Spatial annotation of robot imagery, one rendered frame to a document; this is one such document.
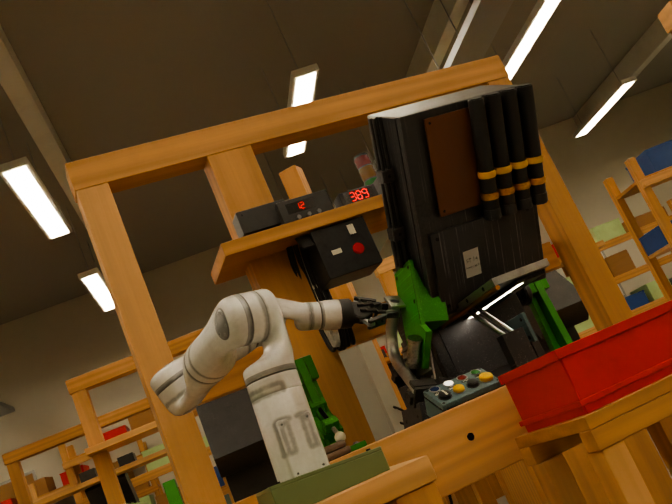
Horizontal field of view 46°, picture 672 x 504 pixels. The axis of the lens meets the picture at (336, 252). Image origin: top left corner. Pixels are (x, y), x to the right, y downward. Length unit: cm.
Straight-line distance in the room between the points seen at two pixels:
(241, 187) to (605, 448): 136
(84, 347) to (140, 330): 1017
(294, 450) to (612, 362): 59
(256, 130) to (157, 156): 31
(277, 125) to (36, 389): 1019
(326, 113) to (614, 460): 151
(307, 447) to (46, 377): 1113
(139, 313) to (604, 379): 125
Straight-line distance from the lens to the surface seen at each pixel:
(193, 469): 215
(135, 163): 238
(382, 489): 125
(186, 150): 241
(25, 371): 1249
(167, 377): 175
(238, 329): 137
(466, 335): 218
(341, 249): 225
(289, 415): 135
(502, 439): 171
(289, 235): 221
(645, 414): 149
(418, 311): 196
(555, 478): 162
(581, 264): 268
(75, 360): 1235
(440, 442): 166
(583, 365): 148
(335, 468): 130
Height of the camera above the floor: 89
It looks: 14 degrees up
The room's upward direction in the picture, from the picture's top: 24 degrees counter-clockwise
